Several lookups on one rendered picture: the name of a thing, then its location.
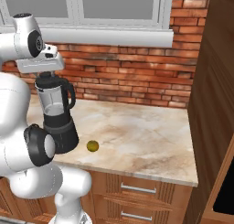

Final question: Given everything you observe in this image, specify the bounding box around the black blender with clear jar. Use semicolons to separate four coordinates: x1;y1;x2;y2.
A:
34;70;80;155

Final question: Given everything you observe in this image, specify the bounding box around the tall brown wooden cabinet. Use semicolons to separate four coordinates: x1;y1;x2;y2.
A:
182;0;234;224

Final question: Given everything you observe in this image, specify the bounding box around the yellow-green round fruit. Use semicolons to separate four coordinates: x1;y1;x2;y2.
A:
86;140;100;153

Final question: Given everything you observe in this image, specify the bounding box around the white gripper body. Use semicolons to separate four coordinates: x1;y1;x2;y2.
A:
15;52;66;75

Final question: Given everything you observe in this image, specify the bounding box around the white window frame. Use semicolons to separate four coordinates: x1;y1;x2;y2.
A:
0;0;175;48

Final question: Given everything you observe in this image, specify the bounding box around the black blender lid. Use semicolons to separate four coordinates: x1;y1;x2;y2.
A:
35;70;66;86

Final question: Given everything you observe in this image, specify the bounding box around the wooden drawer front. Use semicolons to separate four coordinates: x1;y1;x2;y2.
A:
90;194;186;224
88;170;194;211

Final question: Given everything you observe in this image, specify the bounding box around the silver drawer handle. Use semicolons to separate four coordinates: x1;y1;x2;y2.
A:
120;182;157;195
120;210;154;222

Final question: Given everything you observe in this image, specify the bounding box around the wooden cupboard door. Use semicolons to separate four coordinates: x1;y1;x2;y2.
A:
0;177;59;224

